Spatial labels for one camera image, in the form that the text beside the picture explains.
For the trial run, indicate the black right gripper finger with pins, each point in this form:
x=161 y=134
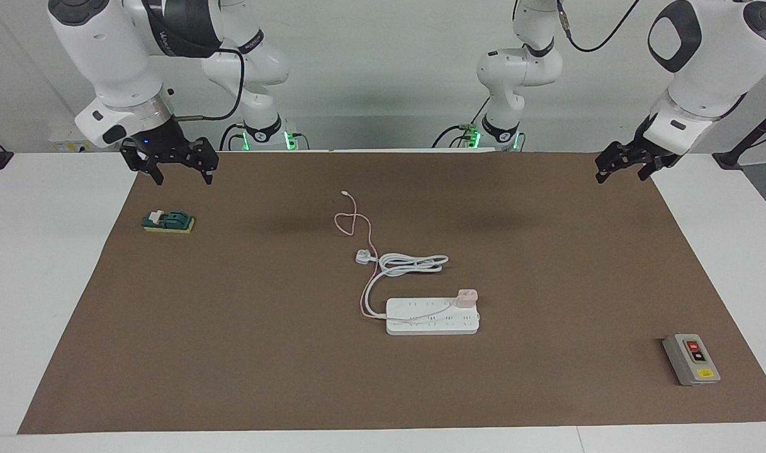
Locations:
x=155 y=173
x=208 y=175

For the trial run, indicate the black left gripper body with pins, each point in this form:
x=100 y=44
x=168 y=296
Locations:
x=634 y=154

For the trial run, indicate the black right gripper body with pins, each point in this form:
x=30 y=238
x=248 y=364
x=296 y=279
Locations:
x=168 y=145

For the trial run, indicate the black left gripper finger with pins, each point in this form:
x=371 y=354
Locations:
x=646 y=172
x=602 y=174

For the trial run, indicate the pink charger adapter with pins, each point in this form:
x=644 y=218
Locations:
x=467 y=297

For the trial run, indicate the white power strip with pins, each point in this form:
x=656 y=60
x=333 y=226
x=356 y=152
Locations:
x=430 y=321

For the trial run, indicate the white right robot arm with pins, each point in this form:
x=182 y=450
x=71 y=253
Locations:
x=118 y=56

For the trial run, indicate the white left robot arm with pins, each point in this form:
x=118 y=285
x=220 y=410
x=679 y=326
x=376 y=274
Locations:
x=704 y=69

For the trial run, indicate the white box with yellow labels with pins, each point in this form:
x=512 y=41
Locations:
x=68 y=143

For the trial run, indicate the brown table mat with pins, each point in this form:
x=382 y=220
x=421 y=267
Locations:
x=294 y=365

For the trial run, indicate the grey on-off switch box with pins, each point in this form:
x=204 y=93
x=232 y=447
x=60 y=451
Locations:
x=691 y=360

